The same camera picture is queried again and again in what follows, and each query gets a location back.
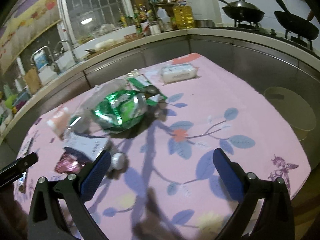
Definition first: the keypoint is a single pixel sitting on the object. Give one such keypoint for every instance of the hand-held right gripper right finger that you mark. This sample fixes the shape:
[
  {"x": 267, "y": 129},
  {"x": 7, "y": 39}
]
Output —
[{"x": 227, "y": 175}]

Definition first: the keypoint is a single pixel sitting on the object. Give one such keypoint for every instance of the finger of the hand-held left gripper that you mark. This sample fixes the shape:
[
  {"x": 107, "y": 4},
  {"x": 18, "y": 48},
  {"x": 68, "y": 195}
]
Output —
[{"x": 17, "y": 166}]

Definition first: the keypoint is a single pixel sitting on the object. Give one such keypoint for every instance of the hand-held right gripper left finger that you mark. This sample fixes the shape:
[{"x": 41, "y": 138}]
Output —
[{"x": 97, "y": 177}]

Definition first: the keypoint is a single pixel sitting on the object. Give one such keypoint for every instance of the white plastic bag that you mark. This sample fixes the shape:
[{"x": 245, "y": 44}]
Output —
[{"x": 117, "y": 161}]

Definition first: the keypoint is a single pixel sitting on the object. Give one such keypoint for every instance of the maroon foil packet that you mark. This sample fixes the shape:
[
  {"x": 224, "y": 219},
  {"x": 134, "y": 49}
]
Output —
[{"x": 67, "y": 163}]

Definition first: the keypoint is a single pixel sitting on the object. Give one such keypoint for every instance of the clear tissue pack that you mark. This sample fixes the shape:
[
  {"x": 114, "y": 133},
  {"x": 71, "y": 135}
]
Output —
[{"x": 85, "y": 146}]

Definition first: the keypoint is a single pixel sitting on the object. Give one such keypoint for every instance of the pink paper cup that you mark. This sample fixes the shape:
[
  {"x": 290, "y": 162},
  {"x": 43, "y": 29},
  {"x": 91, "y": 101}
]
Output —
[{"x": 58, "y": 122}]

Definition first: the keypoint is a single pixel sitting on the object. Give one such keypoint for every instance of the crushed green can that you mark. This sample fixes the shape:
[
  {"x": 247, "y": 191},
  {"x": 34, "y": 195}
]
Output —
[{"x": 120, "y": 110}]

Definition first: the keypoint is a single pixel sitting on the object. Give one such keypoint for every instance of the clear plastic bag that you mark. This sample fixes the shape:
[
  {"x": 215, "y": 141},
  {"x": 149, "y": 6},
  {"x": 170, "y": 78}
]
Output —
[{"x": 87, "y": 105}]

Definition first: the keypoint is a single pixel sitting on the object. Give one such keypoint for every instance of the beige plastic bin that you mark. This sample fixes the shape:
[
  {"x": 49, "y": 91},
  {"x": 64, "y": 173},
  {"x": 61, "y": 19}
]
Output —
[{"x": 290, "y": 110}]

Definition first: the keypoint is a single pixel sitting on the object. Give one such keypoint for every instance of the green packet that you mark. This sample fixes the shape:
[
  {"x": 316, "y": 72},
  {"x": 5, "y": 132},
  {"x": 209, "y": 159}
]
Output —
[{"x": 138, "y": 80}]

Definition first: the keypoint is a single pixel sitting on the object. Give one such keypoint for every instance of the white wipes pack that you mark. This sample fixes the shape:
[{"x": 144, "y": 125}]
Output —
[{"x": 178, "y": 72}]

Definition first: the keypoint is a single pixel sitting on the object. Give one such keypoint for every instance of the pink floral tablecloth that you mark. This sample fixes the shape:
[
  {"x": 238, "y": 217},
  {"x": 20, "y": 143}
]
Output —
[{"x": 200, "y": 105}]

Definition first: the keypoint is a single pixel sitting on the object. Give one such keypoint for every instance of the upright wooden cutting board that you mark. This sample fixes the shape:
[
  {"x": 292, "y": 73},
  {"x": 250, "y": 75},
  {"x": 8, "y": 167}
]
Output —
[{"x": 32, "y": 78}]

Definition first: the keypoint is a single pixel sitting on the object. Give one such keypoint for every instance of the blue white detergent jug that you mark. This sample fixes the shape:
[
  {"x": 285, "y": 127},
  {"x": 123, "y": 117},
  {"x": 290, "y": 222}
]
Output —
[{"x": 40, "y": 60}]

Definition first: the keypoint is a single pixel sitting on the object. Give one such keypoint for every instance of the steel faucet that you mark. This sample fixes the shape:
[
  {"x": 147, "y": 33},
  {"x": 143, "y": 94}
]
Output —
[
  {"x": 48, "y": 57},
  {"x": 67, "y": 48}
]

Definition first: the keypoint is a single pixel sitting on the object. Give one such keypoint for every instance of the steel kitchen counter cabinet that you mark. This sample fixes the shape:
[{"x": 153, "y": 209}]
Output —
[{"x": 225, "y": 55}]

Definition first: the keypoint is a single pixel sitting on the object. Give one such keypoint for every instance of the flat wooden chopping board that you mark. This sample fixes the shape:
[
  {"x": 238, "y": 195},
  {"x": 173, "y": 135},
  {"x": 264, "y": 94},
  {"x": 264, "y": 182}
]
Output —
[{"x": 110, "y": 48}]

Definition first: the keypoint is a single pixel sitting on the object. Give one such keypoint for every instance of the white radish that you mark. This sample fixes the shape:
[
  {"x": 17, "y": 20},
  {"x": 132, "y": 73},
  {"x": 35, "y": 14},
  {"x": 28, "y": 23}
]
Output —
[{"x": 105, "y": 44}]

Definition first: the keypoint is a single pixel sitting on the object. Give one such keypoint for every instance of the red white bowl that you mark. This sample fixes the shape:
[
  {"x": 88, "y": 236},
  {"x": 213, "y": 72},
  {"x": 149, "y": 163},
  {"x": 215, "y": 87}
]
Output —
[{"x": 130, "y": 37}]

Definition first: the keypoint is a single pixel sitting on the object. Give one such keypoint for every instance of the black gas stove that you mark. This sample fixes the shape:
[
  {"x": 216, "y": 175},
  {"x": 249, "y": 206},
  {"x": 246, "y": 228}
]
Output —
[{"x": 270, "y": 30}]

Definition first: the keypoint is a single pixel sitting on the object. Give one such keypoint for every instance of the steel bowl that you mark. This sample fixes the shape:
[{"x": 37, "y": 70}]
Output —
[{"x": 203, "y": 23}]

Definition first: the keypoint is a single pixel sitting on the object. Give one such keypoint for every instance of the white cup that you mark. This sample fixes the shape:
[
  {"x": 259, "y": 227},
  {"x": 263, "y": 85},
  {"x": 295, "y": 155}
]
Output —
[{"x": 155, "y": 29}]

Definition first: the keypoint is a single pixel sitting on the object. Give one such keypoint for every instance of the row of sauce bottles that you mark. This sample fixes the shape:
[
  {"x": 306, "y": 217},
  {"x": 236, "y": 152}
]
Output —
[{"x": 136, "y": 17}]

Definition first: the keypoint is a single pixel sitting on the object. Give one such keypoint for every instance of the lidded steel wok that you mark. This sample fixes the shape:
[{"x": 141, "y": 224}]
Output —
[{"x": 243, "y": 10}]

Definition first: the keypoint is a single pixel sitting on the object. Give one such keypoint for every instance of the large cooking oil bottle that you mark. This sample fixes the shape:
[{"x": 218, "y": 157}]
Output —
[{"x": 183, "y": 15}]

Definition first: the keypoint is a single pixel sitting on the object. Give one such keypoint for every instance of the black wok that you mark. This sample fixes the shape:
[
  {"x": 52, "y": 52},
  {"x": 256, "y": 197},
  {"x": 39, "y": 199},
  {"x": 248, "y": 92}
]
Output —
[{"x": 297, "y": 23}]

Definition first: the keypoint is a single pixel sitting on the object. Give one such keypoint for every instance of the white plastic jug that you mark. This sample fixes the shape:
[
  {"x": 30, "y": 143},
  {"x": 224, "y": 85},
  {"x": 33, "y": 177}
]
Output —
[{"x": 163, "y": 17}]

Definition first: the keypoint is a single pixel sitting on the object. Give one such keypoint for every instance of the grilled window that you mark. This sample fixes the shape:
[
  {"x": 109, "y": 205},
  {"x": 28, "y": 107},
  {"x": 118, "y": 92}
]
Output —
[{"x": 95, "y": 5}]

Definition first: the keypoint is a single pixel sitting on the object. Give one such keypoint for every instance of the wall poster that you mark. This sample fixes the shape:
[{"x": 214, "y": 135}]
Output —
[{"x": 25, "y": 25}]

